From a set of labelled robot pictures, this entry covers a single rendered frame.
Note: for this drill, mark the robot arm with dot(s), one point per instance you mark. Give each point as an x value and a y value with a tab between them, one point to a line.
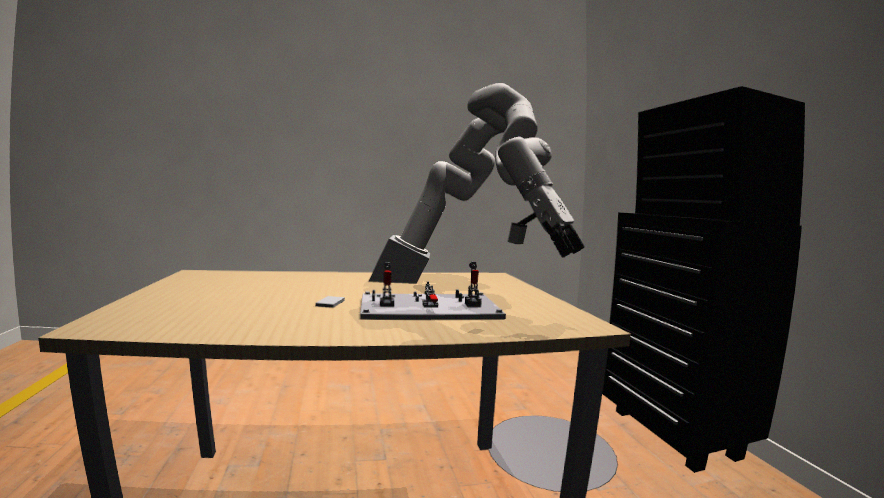
520	159

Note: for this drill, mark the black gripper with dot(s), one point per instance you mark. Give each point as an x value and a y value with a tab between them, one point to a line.
547	205

